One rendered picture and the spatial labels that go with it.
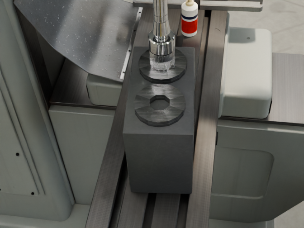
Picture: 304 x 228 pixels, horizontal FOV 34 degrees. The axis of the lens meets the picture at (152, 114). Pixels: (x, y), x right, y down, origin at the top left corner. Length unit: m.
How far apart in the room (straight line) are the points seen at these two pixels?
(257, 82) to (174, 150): 0.53
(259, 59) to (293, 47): 1.33
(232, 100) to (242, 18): 1.58
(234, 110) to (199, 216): 0.45
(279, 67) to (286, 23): 1.36
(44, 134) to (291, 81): 0.73
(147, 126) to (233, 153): 0.67
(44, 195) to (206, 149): 0.81
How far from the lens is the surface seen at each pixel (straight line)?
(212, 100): 1.14
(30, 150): 1.55
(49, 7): 1.30
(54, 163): 1.62
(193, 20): 1.26
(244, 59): 1.40
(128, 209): 0.97
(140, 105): 0.86
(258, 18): 2.88
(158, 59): 0.90
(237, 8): 1.37
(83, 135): 1.51
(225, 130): 1.39
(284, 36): 2.78
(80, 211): 1.85
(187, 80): 0.92
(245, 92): 1.31
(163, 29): 0.86
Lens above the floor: 1.78
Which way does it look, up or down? 49 degrees down
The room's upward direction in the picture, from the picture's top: 4 degrees counter-clockwise
